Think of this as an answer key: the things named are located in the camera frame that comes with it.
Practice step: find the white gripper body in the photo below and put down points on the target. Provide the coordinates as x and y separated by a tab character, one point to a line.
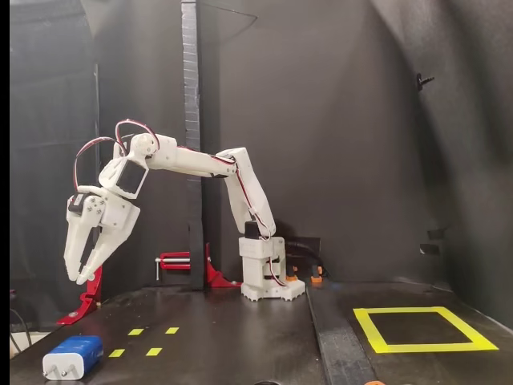
117	215

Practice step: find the white moving gripper finger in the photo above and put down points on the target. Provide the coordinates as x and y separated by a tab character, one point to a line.
80	240

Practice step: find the white fixed gripper finger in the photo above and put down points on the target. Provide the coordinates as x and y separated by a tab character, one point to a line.
102	250

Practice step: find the blue white charger block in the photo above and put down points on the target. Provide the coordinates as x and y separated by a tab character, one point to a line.
80	353

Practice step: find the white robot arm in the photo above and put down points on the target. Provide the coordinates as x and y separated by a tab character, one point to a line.
188	160

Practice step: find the red screw clamp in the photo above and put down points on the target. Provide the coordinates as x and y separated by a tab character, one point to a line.
176	255

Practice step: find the small yellow tape marker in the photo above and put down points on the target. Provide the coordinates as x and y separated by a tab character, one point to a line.
136	331
116	353
172	330
154	351

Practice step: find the black table strip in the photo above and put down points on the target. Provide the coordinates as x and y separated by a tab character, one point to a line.
336	341

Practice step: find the black tape piece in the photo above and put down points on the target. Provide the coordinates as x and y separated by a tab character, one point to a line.
437	233
429	249

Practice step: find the black clip on backdrop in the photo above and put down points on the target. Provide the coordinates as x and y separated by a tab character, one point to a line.
421	82

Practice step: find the yellow tape square outline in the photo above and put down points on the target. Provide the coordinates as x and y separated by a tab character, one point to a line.
421	348

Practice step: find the red angled bracket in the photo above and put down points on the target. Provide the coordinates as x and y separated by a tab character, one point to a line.
90	298

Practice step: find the red corner bracket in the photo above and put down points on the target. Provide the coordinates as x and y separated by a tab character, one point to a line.
214	276

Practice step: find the tall black post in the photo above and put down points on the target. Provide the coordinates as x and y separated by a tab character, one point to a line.
192	100

